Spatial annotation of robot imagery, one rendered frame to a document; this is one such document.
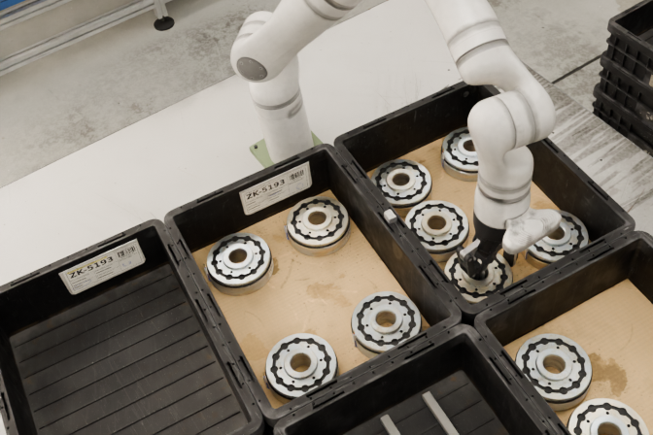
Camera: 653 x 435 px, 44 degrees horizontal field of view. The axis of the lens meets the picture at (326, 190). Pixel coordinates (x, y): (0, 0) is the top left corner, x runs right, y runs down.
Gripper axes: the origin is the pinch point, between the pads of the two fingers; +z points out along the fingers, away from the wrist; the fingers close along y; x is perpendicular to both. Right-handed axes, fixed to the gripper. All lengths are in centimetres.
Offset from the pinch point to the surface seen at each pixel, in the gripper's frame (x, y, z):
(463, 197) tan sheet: -15.0, -6.4, 2.5
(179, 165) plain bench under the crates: -64, 27, 15
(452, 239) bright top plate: -7.6, 2.0, -0.4
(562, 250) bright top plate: 4.2, -9.7, -0.7
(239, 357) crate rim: -4.8, 40.5, -7.6
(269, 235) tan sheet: -27.8, 24.2, 2.4
